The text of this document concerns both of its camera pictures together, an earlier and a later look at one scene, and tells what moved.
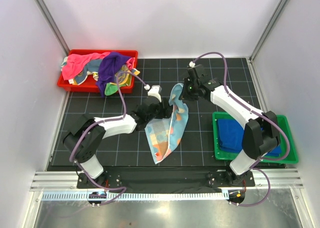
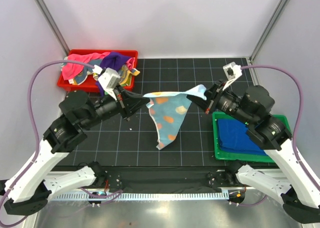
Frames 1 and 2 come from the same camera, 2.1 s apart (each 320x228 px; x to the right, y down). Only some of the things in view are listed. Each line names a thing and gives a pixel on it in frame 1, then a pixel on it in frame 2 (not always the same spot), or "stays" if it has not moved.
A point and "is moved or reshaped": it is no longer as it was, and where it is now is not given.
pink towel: (75, 63) stays
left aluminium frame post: (59, 36) stays
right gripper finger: (186, 90) -> (204, 104)
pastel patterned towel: (163, 134) is moved or reshaped
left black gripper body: (151, 116) -> (103, 109)
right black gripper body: (193, 95) -> (227, 102)
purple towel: (109, 64) stays
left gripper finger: (166, 111) -> (132, 102)
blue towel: (231, 133) stays
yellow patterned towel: (124, 75) stays
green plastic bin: (291, 157) stays
